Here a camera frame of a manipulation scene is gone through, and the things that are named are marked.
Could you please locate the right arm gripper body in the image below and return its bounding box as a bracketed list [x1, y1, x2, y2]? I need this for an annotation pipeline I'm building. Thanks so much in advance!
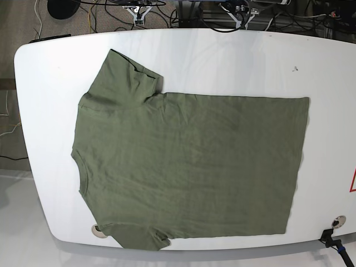
[123, 6, 152, 26]

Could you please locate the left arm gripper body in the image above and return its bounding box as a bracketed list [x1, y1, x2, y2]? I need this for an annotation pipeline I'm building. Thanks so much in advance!
[219, 2, 260, 29]

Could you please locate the olive green T-shirt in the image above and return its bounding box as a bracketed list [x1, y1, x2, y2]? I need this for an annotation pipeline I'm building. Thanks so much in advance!
[71, 50, 310, 251]

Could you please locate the black round stand base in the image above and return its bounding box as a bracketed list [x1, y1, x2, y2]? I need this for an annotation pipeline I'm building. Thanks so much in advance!
[47, 0, 80, 20]

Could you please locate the red triangle warning sticker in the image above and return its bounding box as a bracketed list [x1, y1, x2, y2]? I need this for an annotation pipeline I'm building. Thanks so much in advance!
[349, 170, 356, 192]

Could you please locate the left silver table grommet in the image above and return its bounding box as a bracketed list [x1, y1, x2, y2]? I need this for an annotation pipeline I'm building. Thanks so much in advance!
[95, 217, 111, 233]

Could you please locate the silver table grommet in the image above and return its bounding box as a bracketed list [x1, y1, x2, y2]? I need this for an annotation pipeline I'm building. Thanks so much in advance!
[95, 217, 111, 233]
[332, 215, 347, 229]

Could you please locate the right silver table grommet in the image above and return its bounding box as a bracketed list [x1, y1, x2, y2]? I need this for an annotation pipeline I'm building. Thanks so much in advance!
[332, 215, 347, 229]

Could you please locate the yellow cable on floor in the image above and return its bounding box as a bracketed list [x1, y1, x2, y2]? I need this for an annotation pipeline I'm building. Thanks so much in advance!
[86, 0, 95, 34]

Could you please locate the aluminium frame stand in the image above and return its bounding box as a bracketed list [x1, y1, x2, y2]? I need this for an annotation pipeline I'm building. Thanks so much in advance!
[175, 1, 203, 28]

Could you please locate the white cable on floor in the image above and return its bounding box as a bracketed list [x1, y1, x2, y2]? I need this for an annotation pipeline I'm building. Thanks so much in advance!
[32, 0, 44, 40]

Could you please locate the black clamp with cable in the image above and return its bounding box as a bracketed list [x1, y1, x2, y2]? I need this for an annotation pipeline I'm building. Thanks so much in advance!
[319, 229, 355, 267]

